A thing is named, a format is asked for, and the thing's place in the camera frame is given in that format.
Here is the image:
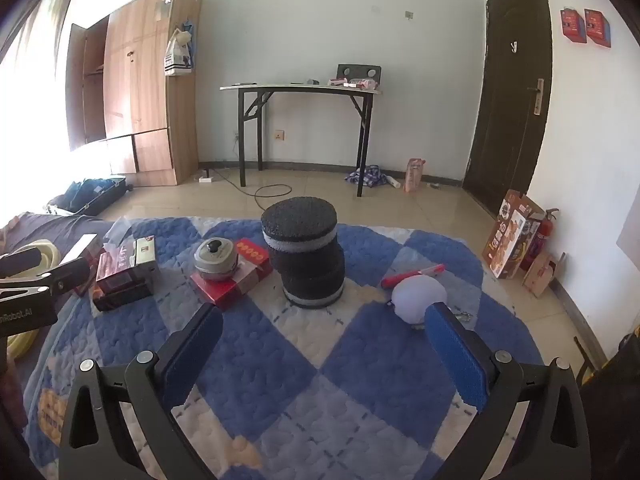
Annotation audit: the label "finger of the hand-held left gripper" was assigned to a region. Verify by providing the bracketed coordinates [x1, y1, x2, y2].
[0, 257, 92, 295]
[0, 247, 44, 279]

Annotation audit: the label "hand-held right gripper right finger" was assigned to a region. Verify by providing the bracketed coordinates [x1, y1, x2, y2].
[424, 301, 593, 480]

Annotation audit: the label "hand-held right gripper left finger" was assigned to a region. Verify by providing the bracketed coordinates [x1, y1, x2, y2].
[59, 302, 224, 480]

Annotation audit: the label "pale yellow plastic basin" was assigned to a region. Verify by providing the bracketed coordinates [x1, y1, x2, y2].
[5, 240, 62, 361]

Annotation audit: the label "dark brown box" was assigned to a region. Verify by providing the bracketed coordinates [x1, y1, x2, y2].
[91, 280, 155, 314]

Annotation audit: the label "dark red glossy box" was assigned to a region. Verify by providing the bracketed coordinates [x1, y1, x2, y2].
[96, 236, 160, 295]

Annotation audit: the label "pale lilac round puff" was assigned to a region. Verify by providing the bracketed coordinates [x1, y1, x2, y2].
[391, 277, 449, 330]

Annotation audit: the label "red marker pen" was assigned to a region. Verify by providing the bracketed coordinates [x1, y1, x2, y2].
[381, 271, 427, 289]

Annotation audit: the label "grey round tin black knob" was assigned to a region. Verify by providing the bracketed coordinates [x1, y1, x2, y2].
[194, 236, 241, 282]

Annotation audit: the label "black foam roll white band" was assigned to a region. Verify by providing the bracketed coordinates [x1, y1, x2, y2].
[276, 244, 347, 310]
[260, 198, 340, 262]

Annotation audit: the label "red white packet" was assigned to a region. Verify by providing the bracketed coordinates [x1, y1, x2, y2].
[60, 232, 101, 267]

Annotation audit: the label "purple bed sheet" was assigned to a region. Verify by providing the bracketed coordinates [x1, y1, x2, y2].
[0, 212, 117, 361]

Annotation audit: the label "white cloth strip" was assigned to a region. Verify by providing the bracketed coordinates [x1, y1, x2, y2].
[104, 216, 135, 252]

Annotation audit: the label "open blue suitcase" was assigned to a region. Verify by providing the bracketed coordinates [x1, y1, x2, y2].
[47, 177, 129, 217]

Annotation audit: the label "small cardboard box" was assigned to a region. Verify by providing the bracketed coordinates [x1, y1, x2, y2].
[522, 251, 567, 301]

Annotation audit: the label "blue checkered fleece blanket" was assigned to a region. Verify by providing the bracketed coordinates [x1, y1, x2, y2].
[20, 216, 547, 480]

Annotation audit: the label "colourful printed carton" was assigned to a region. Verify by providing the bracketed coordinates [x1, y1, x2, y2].
[482, 189, 547, 281]

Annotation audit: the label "red fire extinguisher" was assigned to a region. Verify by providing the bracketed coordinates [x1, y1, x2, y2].
[520, 208, 560, 272]

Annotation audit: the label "pink pouch bag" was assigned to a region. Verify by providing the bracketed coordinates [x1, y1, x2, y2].
[402, 158, 427, 194]

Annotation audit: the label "checkered cloth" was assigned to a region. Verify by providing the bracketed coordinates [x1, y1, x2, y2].
[344, 164, 390, 189]

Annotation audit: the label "wooden wardrobe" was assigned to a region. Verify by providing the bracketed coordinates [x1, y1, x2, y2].
[66, 0, 203, 188]

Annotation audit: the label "white plastic bag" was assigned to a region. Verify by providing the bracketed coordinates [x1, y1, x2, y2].
[164, 20, 195, 77]

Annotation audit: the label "dark brown door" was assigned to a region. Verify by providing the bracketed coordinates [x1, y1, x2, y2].
[462, 0, 553, 217]

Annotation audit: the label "folding table black legs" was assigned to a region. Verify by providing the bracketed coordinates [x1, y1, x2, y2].
[220, 81, 383, 198]

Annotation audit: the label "pink items on table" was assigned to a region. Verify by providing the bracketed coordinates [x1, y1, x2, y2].
[327, 77, 379, 91]

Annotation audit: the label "black chair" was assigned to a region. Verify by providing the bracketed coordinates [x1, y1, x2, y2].
[336, 64, 383, 87]

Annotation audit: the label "black cable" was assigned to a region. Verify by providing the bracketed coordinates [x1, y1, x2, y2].
[200, 160, 293, 200]

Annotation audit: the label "red wall packet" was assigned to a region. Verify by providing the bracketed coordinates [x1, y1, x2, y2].
[584, 8, 612, 49]
[560, 7, 587, 44]

